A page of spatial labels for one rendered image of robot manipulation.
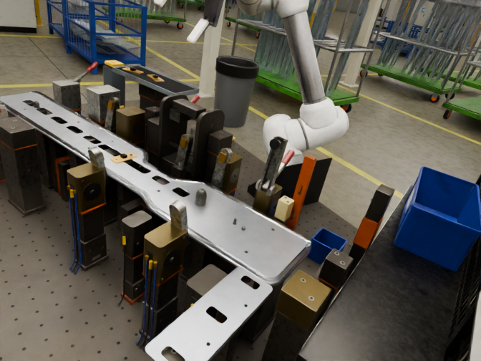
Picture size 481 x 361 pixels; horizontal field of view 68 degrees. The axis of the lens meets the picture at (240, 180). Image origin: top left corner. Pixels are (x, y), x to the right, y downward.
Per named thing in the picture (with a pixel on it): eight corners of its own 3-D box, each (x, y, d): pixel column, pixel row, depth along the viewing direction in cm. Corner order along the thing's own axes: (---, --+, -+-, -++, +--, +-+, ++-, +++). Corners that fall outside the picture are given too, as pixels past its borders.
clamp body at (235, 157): (201, 245, 133) (214, 156, 114) (220, 232, 141) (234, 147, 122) (215, 253, 130) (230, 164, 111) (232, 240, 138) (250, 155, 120)
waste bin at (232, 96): (200, 115, 440) (207, 54, 404) (232, 112, 470) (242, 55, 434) (223, 131, 408) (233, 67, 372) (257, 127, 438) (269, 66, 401)
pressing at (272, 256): (-18, 100, 141) (-19, 96, 140) (39, 92, 158) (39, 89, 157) (273, 291, 80) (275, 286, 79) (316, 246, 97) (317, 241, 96)
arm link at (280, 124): (270, 168, 175) (257, 127, 178) (306, 157, 174) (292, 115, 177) (270, 162, 159) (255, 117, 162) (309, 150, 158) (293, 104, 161)
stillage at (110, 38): (66, 52, 582) (61, -13, 534) (114, 53, 630) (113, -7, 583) (93, 74, 507) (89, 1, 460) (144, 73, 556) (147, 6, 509)
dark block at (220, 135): (195, 233, 138) (208, 133, 117) (207, 225, 143) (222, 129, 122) (205, 239, 135) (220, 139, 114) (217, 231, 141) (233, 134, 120)
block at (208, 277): (166, 366, 91) (174, 289, 77) (197, 336, 100) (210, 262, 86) (187, 385, 88) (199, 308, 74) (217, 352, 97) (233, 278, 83)
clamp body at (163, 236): (129, 340, 96) (130, 241, 78) (162, 314, 105) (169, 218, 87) (146, 355, 93) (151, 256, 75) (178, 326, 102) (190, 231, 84)
